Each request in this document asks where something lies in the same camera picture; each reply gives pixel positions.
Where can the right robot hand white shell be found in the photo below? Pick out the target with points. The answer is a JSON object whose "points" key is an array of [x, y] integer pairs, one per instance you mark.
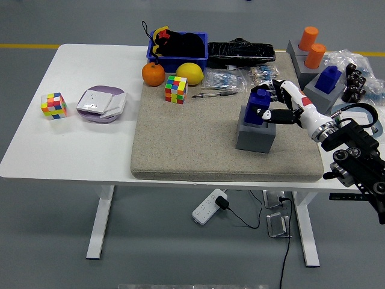
{"points": [[309, 113]]}

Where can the blue seal stamp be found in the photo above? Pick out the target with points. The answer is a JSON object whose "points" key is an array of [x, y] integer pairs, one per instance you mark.
{"points": [[251, 114], [328, 79]]}

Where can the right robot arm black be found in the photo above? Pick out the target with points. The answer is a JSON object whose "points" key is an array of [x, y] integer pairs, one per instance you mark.
{"points": [[355, 138]]}

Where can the grey seal holder block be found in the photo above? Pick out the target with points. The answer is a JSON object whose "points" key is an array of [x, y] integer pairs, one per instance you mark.
{"points": [[319, 96], [293, 48], [303, 73], [255, 138]]}

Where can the orange cylinder seal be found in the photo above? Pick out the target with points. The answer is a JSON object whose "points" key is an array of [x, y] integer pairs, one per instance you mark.
{"points": [[315, 55], [309, 37]]}

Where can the light blue plate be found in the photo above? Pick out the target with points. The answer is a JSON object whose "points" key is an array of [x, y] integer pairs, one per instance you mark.
{"points": [[336, 109]]}

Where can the small black cylinder piece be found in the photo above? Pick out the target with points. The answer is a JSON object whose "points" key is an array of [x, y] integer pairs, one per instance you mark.
{"points": [[352, 79], [360, 82], [350, 69], [352, 89], [360, 91], [356, 97], [356, 74], [347, 96]]}

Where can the clear plastic bags pile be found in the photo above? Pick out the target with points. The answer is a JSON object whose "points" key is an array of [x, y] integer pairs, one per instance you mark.
{"points": [[340, 58]]}

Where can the bag of brown resistors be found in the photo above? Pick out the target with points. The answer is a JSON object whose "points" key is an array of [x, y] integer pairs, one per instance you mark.
{"points": [[258, 72]]}

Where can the black table control panel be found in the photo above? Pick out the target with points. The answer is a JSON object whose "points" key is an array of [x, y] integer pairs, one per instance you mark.
{"points": [[346, 196]]}

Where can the black wrapped long mirror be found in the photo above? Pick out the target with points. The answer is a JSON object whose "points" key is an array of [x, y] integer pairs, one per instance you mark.
{"points": [[240, 52]]}

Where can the bag of blue resistors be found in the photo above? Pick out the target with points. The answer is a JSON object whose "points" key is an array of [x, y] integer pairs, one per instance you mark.
{"points": [[222, 79]]}

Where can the clear ballpoint pen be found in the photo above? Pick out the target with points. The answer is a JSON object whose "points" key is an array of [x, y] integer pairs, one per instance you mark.
{"points": [[216, 94]]}

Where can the grey-brown mat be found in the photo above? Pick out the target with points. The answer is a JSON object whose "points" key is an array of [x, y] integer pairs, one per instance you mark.
{"points": [[195, 135]]}

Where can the white table leg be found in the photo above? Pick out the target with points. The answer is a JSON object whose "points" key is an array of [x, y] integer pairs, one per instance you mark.
{"points": [[308, 234], [100, 225]]}

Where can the yellow lemon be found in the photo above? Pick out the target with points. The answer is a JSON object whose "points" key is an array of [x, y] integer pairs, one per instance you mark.
{"points": [[190, 73]]}

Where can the colourful puzzle cube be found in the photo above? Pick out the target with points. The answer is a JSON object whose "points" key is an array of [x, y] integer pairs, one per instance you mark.
{"points": [[176, 89], [53, 106]]}

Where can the blue plastic bin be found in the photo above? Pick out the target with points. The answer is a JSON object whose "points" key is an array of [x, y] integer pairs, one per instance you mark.
{"points": [[180, 64]]}

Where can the white power strip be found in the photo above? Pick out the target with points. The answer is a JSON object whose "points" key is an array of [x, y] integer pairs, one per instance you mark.
{"points": [[204, 210]]}

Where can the orange fruit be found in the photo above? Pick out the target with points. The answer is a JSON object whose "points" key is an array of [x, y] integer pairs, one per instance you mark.
{"points": [[153, 74]]}

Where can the purple plate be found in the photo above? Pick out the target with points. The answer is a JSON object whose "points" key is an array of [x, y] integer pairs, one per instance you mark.
{"points": [[103, 88]]}

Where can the white switch panel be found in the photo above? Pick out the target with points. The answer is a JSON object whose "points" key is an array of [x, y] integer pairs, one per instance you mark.
{"points": [[117, 103], [358, 115]]}

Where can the silver metal bracket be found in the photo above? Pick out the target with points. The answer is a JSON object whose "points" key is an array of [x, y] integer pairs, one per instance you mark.
{"points": [[272, 199], [275, 224]]}

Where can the white wall socket panel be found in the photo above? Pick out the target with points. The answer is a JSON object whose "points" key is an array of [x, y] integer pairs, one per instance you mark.
{"points": [[93, 101]]}

